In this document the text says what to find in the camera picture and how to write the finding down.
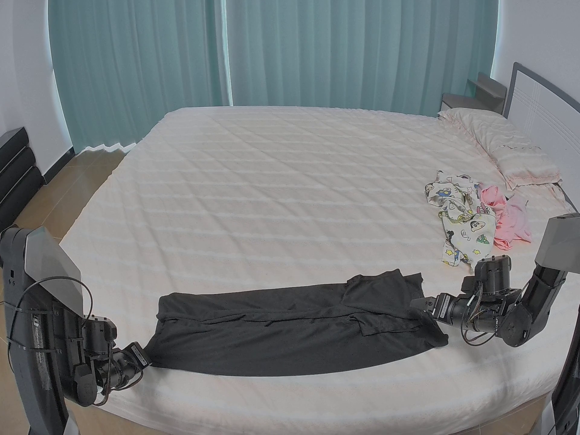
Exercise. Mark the black chest of drawers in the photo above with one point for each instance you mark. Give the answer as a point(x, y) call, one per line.
point(16, 170)

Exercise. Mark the blue-green curtain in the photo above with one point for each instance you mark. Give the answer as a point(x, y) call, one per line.
point(136, 52)
point(362, 39)

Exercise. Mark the black T-shirt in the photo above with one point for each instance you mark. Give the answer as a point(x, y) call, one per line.
point(272, 329)

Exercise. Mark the white printed garment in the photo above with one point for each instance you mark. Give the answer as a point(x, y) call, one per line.
point(466, 234)

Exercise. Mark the cream pillow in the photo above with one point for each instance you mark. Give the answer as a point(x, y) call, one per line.
point(507, 147)

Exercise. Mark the bed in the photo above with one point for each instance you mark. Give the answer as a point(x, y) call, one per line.
point(272, 188)

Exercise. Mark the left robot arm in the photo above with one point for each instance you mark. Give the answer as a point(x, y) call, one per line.
point(31, 333)

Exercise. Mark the grey bedside table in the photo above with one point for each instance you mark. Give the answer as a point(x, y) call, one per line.
point(487, 89)

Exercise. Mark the pink garment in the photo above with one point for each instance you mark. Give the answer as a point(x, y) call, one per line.
point(512, 224)

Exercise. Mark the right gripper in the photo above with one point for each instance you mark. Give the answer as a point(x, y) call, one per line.
point(455, 311)

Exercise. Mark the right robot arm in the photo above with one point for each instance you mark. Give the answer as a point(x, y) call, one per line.
point(539, 297)

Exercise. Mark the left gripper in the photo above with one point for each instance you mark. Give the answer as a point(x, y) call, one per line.
point(140, 355)

